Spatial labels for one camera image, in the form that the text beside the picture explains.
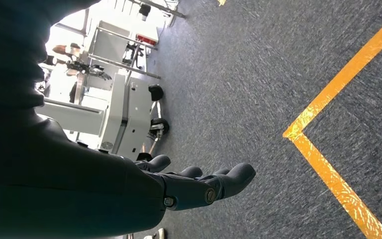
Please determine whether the white metal frame workbench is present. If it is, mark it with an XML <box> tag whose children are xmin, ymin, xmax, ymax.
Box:
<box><xmin>79</xmin><ymin>19</ymin><xmax>161</xmax><ymax>93</ymax></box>

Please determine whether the person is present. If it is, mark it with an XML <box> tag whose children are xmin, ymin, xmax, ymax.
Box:
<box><xmin>52</xmin><ymin>42</ymin><xmax>82</xmax><ymax>59</ymax></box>

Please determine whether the white wheeled equipment cart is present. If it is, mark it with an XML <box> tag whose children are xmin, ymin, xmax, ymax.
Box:
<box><xmin>35</xmin><ymin>73</ymin><xmax>171</xmax><ymax>162</ymax></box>

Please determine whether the black cylindrical post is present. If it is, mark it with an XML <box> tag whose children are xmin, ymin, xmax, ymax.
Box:
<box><xmin>138</xmin><ymin>3</ymin><xmax>152</xmax><ymax>21</ymax></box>

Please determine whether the red box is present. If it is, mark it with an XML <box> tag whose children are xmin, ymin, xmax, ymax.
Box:
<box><xmin>135</xmin><ymin>33</ymin><xmax>158</xmax><ymax>46</ymax></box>

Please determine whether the metal frame rack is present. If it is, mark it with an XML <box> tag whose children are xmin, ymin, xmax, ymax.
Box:
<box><xmin>128</xmin><ymin>0</ymin><xmax>187</xmax><ymax>19</ymax></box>

